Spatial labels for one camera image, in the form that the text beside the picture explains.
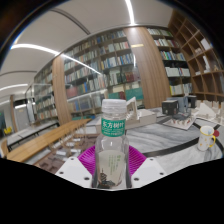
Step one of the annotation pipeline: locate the narrow bookshelf with white books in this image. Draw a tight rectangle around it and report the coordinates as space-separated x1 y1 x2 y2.
146 27 194 98

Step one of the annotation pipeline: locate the clear plastic water bottle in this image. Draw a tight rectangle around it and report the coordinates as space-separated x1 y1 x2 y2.
91 98 131 191

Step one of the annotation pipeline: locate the curved wooden slatted bench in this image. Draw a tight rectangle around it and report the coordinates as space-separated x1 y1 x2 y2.
5 118 93 164

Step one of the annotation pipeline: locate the long slanted ceiling light strip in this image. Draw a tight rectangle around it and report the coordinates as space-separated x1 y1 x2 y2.
10 43 101 75

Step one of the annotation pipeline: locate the dark grey building model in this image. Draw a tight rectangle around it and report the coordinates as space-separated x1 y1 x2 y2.
161 94 198 131

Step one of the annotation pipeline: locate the bookshelf behind glass case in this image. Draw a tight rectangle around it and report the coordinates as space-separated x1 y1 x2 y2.
33 61 60 123

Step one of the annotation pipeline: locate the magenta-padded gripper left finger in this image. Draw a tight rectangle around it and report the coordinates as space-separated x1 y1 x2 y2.
54 144 101 188

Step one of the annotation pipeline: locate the wide bookshelf full of books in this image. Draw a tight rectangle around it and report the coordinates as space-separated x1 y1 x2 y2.
63 29 145 118

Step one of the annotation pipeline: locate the brown model on wooden board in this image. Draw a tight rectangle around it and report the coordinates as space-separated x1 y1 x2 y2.
33 132 98 175

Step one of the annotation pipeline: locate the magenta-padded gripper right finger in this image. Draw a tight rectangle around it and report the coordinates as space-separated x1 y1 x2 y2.
127 145 167 190

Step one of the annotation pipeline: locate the white building model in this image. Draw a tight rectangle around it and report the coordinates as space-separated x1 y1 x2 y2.
125 96 158 130

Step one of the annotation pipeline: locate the white mug with yellow handle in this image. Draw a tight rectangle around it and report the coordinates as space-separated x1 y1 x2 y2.
197 125 217 152

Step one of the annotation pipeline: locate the straight ceiling light strip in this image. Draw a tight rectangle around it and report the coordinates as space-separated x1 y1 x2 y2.
124 0 136 26

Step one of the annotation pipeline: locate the wooden cubby shelf unit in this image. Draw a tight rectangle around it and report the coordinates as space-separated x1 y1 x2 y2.
168 9 224 103

